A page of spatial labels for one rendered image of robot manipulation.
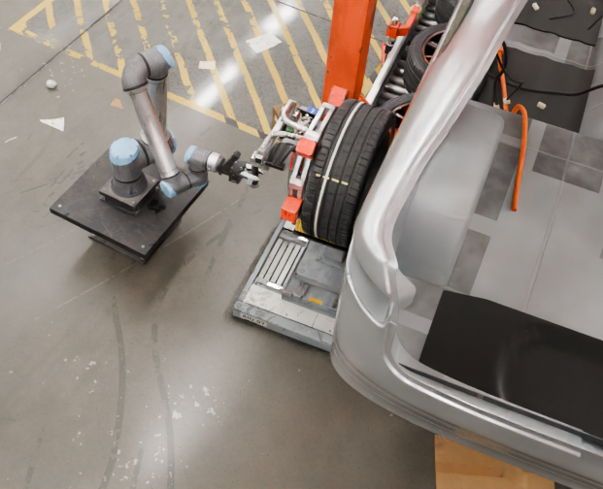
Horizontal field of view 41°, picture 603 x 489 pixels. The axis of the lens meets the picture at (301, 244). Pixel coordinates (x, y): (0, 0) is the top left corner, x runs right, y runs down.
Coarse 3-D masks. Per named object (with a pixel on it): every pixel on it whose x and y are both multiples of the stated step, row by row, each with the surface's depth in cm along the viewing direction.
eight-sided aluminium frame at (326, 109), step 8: (328, 104) 363; (320, 112) 359; (328, 112) 360; (328, 120) 358; (312, 128) 352; (320, 128) 353; (304, 136) 351; (312, 136) 349; (320, 136) 352; (312, 160) 353; (296, 168) 352; (304, 168) 351; (296, 176) 354; (304, 176) 351; (288, 184) 355; (296, 184) 352; (304, 184) 354; (288, 192) 358
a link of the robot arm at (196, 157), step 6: (186, 150) 377; (192, 150) 376; (198, 150) 376; (204, 150) 376; (186, 156) 376; (192, 156) 376; (198, 156) 375; (204, 156) 375; (186, 162) 379; (192, 162) 377; (198, 162) 376; (204, 162) 375; (192, 168) 380; (198, 168) 379; (204, 168) 377
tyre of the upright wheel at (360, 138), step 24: (336, 120) 348; (360, 120) 349; (384, 120) 351; (336, 144) 343; (360, 144) 343; (312, 168) 345; (336, 168) 342; (360, 168) 340; (312, 192) 347; (336, 192) 345; (360, 192) 343; (312, 216) 356; (336, 216) 349; (336, 240) 366
